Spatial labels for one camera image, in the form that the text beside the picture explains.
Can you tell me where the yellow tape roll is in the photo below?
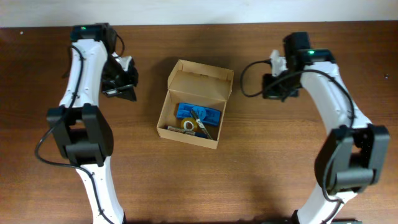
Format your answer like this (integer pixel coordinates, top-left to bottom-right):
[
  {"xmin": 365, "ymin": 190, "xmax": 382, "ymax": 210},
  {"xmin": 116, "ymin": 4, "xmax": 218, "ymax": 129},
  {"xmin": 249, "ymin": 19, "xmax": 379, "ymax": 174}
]
[{"xmin": 181, "ymin": 118, "xmax": 198, "ymax": 132}]

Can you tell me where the brown cardboard box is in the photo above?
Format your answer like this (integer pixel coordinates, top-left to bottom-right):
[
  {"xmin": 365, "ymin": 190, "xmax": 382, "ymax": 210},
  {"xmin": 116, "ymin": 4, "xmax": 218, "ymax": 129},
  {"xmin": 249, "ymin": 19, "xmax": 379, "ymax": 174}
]
[{"xmin": 157, "ymin": 59, "xmax": 234, "ymax": 149}]

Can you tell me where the black white marker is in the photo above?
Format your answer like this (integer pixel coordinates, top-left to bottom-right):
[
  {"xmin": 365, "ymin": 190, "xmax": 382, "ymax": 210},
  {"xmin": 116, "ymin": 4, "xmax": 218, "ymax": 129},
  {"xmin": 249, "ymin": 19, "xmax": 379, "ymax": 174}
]
[{"xmin": 190, "ymin": 110, "xmax": 213, "ymax": 140}]

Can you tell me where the blue plastic case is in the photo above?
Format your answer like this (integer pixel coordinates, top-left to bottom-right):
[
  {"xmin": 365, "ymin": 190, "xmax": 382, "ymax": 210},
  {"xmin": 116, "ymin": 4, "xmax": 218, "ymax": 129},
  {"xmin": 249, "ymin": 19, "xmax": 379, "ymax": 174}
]
[{"xmin": 176, "ymin": 103, "xmax": 221, "ymax": 126}]

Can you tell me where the yellow highlighter marker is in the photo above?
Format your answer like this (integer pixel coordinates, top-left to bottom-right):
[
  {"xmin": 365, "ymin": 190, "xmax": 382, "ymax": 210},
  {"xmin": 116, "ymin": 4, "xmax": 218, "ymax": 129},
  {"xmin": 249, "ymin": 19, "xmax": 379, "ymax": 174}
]
[{"xmin": 173, "ymin": 129, "xmax": 196, "ymax": 136}]

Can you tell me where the blue white marker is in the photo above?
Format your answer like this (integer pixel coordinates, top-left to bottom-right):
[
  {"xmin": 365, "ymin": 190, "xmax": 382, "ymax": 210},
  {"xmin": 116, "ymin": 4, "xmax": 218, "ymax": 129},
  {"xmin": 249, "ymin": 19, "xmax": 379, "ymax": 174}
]
[{"xmin": 166, "ymin": 126, "xmax": 208, "ymax": 139}]

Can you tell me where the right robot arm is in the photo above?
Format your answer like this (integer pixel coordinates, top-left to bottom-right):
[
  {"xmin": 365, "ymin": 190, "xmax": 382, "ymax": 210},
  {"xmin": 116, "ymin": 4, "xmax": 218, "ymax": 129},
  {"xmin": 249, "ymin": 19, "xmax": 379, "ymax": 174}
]
[{"xmin": 262, "ymin": 32, "xmax": 390, "ymax": 223}]

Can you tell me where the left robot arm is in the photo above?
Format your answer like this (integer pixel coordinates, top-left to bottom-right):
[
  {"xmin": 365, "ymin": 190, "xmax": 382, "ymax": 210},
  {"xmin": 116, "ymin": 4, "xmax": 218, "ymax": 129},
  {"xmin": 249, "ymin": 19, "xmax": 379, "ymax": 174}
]
[{"xmin": 44, "ymin": 23, "xmax": 139, "ymax": 223}]

